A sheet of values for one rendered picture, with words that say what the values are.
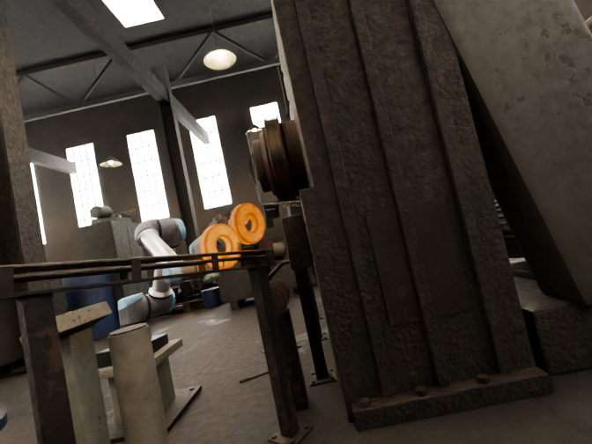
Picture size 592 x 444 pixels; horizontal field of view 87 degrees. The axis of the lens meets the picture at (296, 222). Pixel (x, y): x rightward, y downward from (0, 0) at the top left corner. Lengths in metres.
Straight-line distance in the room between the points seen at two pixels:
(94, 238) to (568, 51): 4.98
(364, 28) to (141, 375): 1.43
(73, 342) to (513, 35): 1.84
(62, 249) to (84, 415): 13.75
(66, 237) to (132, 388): 13.75
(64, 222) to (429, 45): 14.31
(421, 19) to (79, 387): 1.70
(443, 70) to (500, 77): 0.21
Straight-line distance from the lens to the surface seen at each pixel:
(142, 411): 1.21
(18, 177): 4.35
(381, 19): 1.48
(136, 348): 1.16
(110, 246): 4.99
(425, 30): 1.46
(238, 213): 1.15
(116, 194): 13.84
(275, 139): 1.52
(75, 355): 1.23
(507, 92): 1.48
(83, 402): 1.26
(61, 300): 4.76
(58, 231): 15.03
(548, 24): 1.67
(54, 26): 11.76
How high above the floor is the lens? 0.68
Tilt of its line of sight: 4 degrees up
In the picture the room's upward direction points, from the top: 12 degrees counter-clockwise
